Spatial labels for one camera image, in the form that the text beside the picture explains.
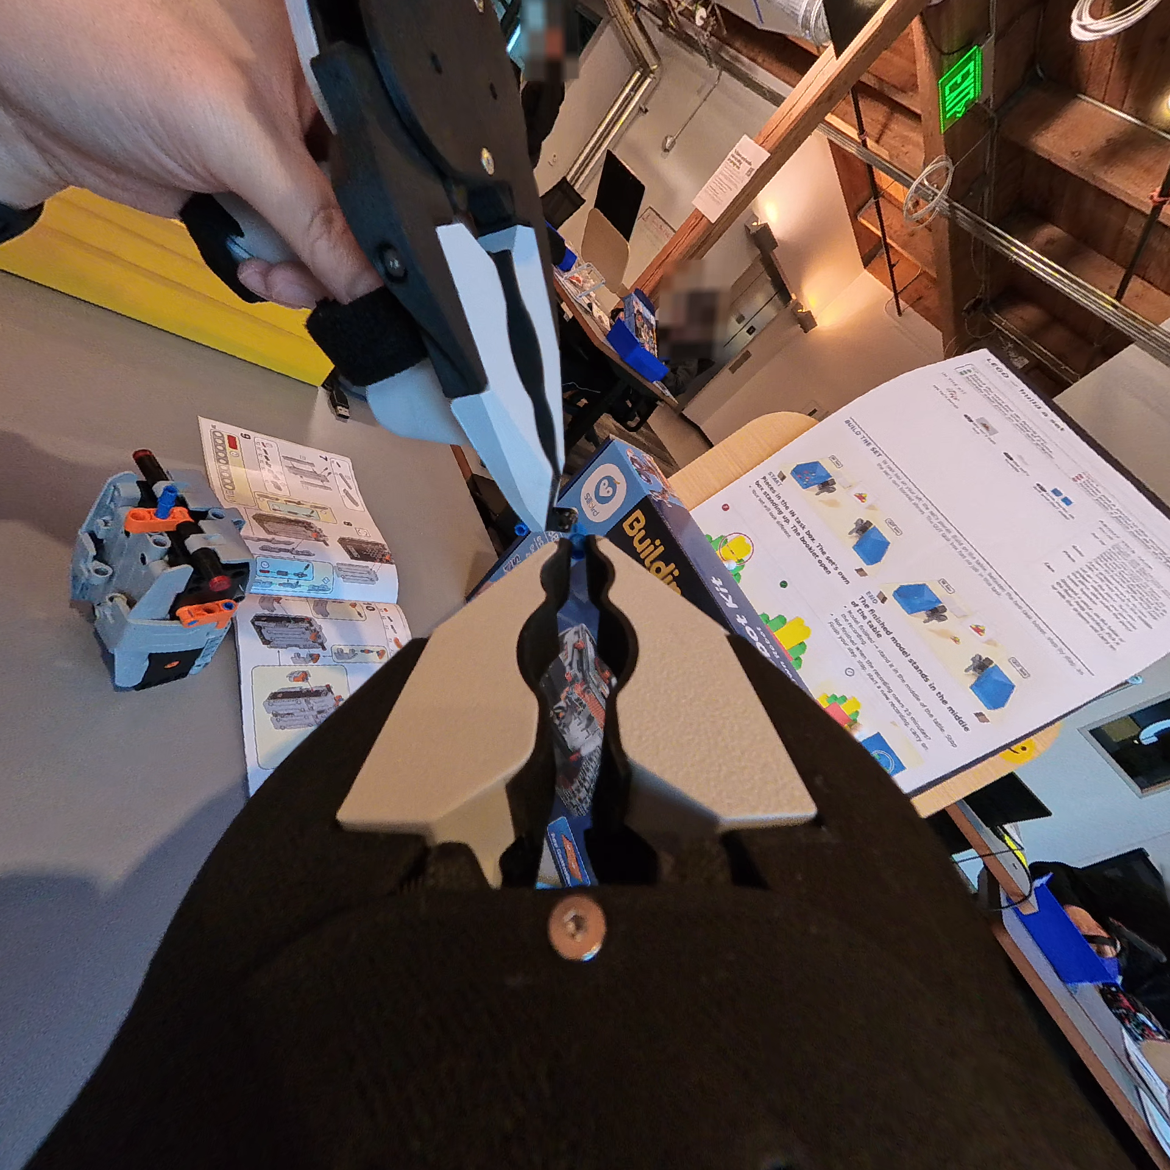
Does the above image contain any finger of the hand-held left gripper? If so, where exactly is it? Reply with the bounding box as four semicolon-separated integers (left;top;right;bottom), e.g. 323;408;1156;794
438;225;562;534
479;225;566;495

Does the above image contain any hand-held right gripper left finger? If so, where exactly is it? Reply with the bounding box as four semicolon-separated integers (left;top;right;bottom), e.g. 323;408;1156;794
336;539;571;886

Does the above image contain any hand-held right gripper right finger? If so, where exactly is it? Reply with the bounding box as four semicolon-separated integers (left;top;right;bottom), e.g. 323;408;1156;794
585;537;816;886

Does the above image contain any white printed task sheet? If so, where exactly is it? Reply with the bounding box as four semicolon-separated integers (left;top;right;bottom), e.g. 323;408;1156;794
690;350;1170;796

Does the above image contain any grey desk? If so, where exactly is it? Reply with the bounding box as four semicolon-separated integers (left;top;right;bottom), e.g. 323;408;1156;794
0;269;499;1170

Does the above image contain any person's left hand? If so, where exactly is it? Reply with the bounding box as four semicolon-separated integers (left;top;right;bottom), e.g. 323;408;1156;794
0;0;382;310

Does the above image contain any blue plastic bin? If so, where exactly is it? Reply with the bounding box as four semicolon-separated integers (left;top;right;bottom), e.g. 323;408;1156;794
605;315;683;382
1009;872;1121;985

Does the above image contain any blue robot kit box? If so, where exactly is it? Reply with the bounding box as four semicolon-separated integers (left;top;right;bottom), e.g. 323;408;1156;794
467;438;809;888

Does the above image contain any white paper notice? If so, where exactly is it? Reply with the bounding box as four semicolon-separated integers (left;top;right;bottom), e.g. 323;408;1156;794
692;135;772;223

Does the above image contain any open white instruction booklet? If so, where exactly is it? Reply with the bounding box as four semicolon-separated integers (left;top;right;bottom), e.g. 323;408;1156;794
198;415;412;797

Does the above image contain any light wooden board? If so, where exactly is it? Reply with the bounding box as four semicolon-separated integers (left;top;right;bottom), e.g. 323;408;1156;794
670;411;1066;819

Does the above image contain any yellow panel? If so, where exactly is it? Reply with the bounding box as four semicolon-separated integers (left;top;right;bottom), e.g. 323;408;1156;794
0;187;334;388

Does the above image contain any grey brick robot model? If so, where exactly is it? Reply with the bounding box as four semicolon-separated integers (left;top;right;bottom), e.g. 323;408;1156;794
71;449;258;693

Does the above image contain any dark framed screen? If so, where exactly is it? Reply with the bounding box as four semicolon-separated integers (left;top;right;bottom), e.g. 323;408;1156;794
1078;690;1170;798

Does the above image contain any green lit sign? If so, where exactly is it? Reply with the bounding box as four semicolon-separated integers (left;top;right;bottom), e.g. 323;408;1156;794
936;43;988;135

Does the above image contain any metal pipe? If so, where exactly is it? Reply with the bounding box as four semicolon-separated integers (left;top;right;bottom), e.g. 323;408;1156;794
818;119;1170;360

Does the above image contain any wooden post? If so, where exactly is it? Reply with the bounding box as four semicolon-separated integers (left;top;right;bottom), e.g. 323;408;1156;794
631;0;931;296

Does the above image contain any white cable coil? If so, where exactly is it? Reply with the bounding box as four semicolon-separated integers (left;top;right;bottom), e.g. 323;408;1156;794
1070;0;1165;43

